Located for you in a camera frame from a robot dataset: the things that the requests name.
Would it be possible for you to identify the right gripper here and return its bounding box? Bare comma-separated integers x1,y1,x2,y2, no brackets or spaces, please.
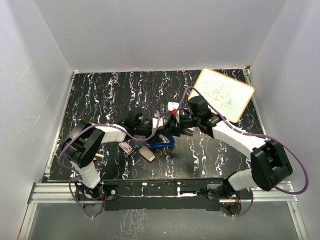
163,112,201,137

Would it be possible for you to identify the staple strip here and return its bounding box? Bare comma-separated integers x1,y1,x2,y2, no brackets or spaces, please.
139,146,156,163

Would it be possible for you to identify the red staple box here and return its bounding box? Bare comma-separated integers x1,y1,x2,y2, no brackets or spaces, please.
118,142,133,155

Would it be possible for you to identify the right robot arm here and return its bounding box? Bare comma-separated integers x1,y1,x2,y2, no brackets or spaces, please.
165,95,293,199

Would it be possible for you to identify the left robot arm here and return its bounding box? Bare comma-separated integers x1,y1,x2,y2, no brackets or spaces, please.
57,110,161,200

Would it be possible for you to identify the white marker pen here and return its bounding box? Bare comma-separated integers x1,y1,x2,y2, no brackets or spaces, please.
95,153,105,158

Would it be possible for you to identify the yellow framed whiteboard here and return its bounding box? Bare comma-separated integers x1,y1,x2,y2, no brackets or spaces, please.
193,67,255,123

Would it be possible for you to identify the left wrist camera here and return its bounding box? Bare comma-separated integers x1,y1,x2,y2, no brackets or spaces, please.
152,117,164,131

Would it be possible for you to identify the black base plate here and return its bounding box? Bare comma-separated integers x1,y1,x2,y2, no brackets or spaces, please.
74,178,253,214

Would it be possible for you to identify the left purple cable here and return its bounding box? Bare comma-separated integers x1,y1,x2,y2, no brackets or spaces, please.
57,109,161,218

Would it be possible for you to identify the purple cable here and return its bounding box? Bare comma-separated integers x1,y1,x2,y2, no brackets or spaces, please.
174,86,310,218
57,109,161,218

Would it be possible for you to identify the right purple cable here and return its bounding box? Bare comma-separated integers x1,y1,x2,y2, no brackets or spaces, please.
174,86,310,218

